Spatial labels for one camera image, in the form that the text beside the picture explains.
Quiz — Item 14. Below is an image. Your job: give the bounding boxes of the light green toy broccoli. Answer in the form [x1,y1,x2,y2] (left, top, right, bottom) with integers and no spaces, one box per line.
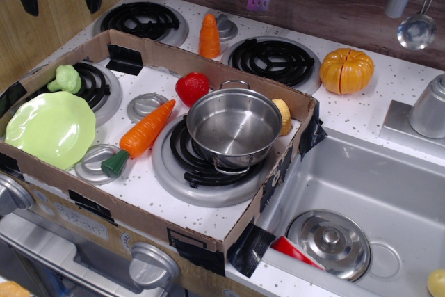
[47,65,81,94]

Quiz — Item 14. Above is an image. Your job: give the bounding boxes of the stainless steel pot lid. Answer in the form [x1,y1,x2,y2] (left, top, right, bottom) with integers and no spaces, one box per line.
[286,209,372,282]

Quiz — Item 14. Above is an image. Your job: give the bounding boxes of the black back left burner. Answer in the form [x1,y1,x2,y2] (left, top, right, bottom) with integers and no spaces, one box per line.
[93,1,188,47]

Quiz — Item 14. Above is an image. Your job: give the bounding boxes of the black burner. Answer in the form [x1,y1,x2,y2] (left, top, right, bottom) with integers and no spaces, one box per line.
[26,61,122,127]
[221,36,321,95]
[152,114,275,208]
[93,1,188,47]

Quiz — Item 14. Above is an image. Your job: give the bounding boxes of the black front left burner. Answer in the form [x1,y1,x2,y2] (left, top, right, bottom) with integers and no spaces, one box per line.
[26,61,122,127]

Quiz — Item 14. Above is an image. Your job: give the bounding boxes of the light green plastic plate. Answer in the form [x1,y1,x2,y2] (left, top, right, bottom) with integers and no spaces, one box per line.
[5,91,96,170]

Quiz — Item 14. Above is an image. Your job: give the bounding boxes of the grey stove top knob upper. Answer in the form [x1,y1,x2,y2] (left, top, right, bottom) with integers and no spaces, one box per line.
[127,93,168,123]

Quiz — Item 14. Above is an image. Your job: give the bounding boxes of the grey stove knob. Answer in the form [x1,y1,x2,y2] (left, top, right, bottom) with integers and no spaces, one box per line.
[127,93,168,123]
[216,14,238,42]
[74,144,119,185]

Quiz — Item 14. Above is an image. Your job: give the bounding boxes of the orange toy carrot tip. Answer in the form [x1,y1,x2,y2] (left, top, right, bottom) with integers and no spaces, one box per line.
[198,13,220,58]

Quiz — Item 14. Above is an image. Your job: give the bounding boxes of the red toy strawberry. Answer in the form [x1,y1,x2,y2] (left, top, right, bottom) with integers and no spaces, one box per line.
[175,72,209,107]

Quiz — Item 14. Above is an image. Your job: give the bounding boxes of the orange toy carrot green stem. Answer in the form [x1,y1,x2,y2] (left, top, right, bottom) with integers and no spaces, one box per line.
[101,99,176,178]

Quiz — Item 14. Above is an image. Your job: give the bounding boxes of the grey back stove knob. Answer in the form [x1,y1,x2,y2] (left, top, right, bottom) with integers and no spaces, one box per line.
[216,14,238,42]

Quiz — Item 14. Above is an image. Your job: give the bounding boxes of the grey stove top knob lower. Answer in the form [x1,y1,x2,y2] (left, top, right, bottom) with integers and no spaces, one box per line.
[74,144,119,185]

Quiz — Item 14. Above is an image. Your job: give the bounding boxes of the grey oven knob left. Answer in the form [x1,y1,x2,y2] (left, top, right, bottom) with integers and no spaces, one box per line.
[0,174,34,216]

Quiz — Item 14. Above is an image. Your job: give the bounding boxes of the grey oven knob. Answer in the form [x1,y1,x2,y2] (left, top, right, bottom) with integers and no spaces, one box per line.
[0,174,34,216]
[129,242,180,289]

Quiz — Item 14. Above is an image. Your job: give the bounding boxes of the black front right burner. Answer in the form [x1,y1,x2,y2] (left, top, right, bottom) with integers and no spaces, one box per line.
[152,114,275,208]

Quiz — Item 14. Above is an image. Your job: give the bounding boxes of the black back right burner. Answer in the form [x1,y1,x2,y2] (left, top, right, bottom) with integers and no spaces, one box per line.
[221,36,321,95]

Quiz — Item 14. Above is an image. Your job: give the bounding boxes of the yellow toy corn cob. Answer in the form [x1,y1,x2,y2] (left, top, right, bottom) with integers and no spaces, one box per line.
[273,99,291,136]

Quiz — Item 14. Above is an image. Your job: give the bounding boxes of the grey oven knob right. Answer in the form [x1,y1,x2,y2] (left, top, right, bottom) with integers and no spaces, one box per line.
[129,242,180,289]

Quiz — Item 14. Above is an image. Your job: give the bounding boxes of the orange toy pumpkin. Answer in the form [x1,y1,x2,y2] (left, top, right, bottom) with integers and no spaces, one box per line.
[319,48,375,95]

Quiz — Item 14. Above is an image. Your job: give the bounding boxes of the brown cardboard fence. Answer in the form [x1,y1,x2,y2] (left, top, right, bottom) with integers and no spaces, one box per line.
[1,30,324,275]

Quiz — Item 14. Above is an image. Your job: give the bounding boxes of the orange toy bread corner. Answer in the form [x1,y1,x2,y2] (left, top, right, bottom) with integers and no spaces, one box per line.
[0,281,31,297]

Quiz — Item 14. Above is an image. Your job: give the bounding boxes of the red toy pepper piece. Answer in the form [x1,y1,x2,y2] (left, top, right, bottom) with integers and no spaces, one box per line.
[270,236,326,271]

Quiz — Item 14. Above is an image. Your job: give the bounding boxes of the hanging metal ladle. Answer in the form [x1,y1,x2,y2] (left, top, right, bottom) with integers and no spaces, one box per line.
[397,0,437,51]

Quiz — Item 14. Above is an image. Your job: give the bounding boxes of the grey toy faucet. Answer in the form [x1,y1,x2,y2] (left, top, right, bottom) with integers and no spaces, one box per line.
[385,0,444,140]

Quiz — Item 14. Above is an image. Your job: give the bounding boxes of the grey sink basin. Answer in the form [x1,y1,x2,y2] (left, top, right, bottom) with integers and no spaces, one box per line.
[258,131,444,296]

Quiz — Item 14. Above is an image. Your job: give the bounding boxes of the pale yellow toy potato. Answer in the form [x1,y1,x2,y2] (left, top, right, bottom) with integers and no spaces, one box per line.
[427,268,445,297]

